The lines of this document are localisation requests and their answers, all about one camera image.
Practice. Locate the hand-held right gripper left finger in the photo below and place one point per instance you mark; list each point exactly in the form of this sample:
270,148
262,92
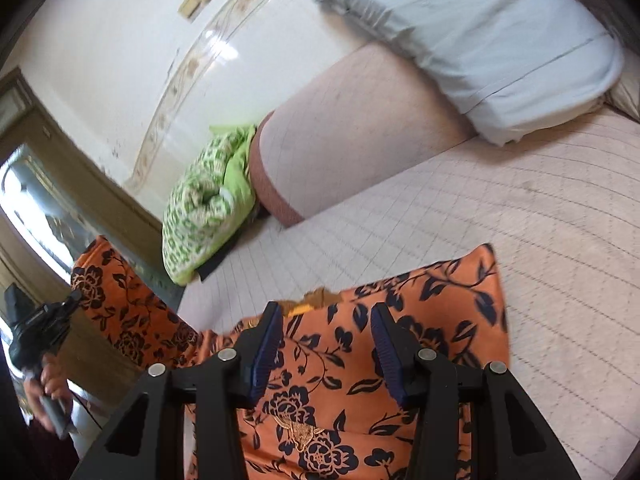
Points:
265,355

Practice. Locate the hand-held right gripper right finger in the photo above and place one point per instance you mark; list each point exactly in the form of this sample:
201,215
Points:
387,355

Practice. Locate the wooden door with glass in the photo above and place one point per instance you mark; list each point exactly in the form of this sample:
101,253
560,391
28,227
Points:
75,160

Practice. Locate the beige wall switch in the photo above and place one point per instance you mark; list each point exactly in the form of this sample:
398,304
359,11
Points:
191,8

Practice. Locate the light blue pillow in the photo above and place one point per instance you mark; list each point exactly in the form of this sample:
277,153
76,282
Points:
475,35

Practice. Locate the person's left hand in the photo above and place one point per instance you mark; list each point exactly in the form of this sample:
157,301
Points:
52,387

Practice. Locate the striped cream cushion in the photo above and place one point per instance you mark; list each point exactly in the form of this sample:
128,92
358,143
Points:
627,100

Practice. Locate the pink quilted bolster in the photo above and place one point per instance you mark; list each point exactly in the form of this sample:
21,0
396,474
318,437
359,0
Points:
350,125

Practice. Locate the orange floral garment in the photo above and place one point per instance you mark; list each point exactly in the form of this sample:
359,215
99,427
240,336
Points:
325,360

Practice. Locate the green patterned pillow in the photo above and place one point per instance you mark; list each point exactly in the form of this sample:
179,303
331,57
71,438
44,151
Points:
200,210

